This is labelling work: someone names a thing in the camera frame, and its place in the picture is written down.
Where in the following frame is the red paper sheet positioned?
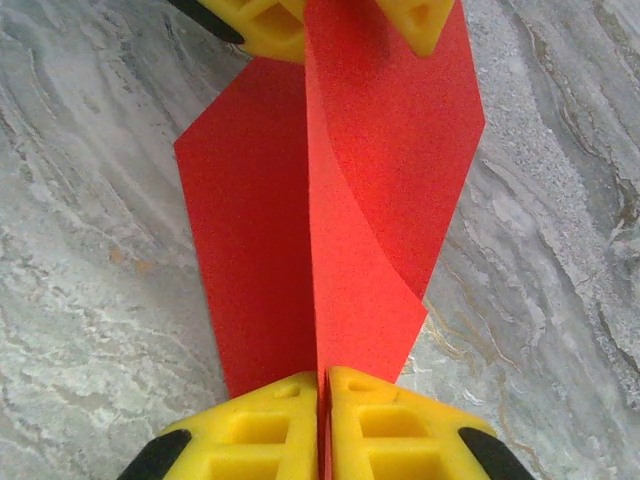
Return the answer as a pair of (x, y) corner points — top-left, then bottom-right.
(172, 0), (487, 480)

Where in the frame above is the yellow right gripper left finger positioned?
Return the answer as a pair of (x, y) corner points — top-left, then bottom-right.
(117, 369), (321, 480)

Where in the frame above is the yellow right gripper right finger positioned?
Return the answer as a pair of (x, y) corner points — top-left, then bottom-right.
(325, 364), (529, 480)

